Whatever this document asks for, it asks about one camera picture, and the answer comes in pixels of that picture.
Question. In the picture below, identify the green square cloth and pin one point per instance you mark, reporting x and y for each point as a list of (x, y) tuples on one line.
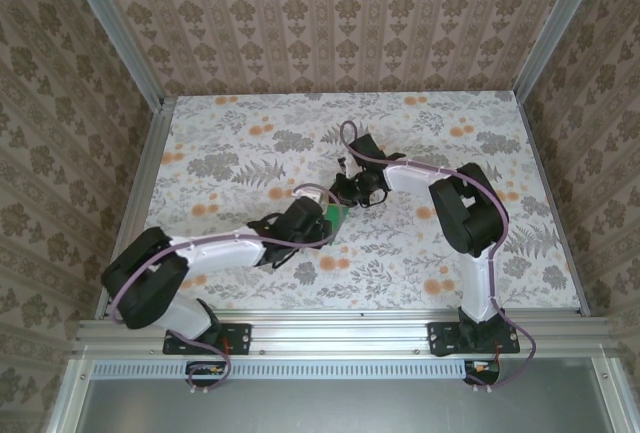
[(341, 217)]

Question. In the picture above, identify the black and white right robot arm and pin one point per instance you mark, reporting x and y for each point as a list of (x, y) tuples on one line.
[(475, 213)]

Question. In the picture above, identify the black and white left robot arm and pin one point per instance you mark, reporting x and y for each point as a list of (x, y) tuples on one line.
[(145, 283)]

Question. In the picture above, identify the grey sheet metal panel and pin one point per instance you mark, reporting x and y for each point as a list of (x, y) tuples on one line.
[(340, 408)]

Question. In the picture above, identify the floral patterned table cover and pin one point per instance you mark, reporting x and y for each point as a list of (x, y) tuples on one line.
[(380, 278)]

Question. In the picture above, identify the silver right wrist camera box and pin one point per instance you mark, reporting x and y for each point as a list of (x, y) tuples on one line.
[(344, 167)]

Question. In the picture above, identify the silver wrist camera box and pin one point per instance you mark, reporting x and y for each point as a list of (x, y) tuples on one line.
[(344, 167), (307, 195)]

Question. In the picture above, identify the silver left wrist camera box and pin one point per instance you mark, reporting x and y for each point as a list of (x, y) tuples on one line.
[(307, 195)]

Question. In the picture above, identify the long aluminium mounting rail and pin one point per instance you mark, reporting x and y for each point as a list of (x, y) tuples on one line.
[(340, 333)]

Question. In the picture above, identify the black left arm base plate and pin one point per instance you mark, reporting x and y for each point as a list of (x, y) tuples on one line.
[(235, 338)]

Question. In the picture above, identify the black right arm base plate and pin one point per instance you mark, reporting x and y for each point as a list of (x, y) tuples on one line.
[(442, 338)]

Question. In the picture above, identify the aluminium table side rail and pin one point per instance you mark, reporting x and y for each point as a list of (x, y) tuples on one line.
[(145, 178)]

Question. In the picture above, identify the slanted aluminium frame post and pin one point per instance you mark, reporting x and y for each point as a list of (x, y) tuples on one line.
[(115, 28), (560, 28)]

